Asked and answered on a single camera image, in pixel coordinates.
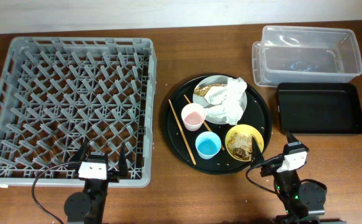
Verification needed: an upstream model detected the grey plastic dishwasher rack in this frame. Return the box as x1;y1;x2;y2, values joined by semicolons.
0;37;157;188

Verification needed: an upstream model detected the grey round plate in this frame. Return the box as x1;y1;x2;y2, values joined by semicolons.
193;75;247;111

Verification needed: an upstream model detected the pink plastic cup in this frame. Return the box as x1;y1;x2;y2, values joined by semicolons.
181;103;207;131

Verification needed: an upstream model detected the black rectangular waste tray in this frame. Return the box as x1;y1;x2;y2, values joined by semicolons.
277;83;362;134

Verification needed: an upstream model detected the wooden chopstick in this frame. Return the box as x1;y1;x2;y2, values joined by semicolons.
183;95;225;151
168;99;197;166

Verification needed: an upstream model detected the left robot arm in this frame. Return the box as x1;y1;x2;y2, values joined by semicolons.
64;142;128;223

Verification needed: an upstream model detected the gold foil wrapper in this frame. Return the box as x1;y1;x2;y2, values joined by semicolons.
194;84;226;96

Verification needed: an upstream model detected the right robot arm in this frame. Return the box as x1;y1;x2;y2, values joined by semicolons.
245;132;344;224

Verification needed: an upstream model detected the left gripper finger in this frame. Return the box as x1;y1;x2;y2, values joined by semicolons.
118;142;128;177
70;141;88;162

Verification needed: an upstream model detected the food scraps pile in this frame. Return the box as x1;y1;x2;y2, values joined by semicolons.
227;133;253;161

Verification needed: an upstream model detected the blue plastic cup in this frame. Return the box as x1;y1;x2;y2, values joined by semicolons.
195;131;222;159

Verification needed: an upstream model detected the white paper napkin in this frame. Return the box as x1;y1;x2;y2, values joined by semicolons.
204;78;247;125

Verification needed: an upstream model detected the yellow plastic bowl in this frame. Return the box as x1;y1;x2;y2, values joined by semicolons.
225;124;264;162

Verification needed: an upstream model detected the round black serving tray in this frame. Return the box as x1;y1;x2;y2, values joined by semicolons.
159;73;272;175

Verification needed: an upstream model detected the clear plastic waste bin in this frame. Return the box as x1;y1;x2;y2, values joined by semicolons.
252;26;362;87

